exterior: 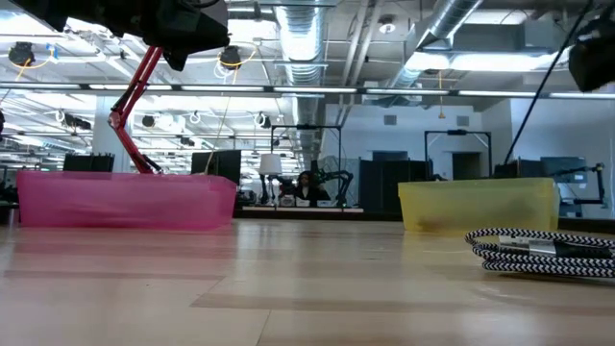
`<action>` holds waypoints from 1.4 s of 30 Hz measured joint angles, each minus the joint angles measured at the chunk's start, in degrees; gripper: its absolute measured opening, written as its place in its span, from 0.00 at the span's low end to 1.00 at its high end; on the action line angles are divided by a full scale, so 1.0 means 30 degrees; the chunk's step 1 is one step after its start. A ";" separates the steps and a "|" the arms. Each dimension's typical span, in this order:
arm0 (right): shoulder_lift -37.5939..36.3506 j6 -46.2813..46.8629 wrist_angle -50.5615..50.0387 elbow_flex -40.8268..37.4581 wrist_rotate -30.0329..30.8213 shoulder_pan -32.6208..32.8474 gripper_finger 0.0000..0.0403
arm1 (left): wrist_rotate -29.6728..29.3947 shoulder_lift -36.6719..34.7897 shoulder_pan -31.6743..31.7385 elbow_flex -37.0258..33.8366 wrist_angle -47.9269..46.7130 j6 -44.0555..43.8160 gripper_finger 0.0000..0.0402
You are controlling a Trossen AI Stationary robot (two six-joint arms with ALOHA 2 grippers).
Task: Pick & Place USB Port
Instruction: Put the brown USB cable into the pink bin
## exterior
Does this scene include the black ceiling cable reel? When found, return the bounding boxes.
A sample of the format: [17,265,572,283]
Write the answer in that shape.
[218,45,243,71]
[8,41,36,67]

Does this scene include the black background boxes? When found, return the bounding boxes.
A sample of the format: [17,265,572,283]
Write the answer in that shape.
[61,152,116,173]

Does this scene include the grey braided USB cable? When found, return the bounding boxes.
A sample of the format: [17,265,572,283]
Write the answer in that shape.
[464,227,615,279]

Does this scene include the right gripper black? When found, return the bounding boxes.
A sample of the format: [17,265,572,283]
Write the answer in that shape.
[568,17,615,93]

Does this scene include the person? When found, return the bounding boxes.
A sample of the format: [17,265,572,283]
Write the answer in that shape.
[293,170,332,203]

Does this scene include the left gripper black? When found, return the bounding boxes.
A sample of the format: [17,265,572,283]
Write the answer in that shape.
[143,0,232,73]

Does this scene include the silver round air duct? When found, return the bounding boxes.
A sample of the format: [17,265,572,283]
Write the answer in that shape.
[276,4,332,164]

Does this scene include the slanted silver air duct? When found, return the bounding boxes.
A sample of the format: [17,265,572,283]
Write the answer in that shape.
[388,0,484,90]

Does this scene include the white shade lamp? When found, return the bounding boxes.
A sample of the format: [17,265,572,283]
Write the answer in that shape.
[258,153,283,206]

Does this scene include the long ceiling light strip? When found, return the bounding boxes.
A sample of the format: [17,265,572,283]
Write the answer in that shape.
[0,82,615,100]

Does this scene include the yellow translucent plastic bin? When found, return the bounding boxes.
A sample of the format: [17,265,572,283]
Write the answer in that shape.
[397,177,562,235]

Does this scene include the black aluminium table frame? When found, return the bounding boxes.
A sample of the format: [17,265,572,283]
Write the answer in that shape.
[0,200,615,235]

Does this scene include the dark background cabinet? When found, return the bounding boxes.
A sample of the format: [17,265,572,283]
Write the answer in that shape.
[358,158,433,212]

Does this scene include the black background monitor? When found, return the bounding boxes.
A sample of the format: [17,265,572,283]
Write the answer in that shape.
[190,149,242,186]

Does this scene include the pink translucent plastic bin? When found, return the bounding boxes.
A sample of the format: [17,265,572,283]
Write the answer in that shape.
[15,171,238,232]

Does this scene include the long black right arm cable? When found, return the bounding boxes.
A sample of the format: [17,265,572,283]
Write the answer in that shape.
[503,0,593,165]

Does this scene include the black background rig frame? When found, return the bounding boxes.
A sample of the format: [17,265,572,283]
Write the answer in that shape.
[270,123,343,208]
[424,128,493,180]

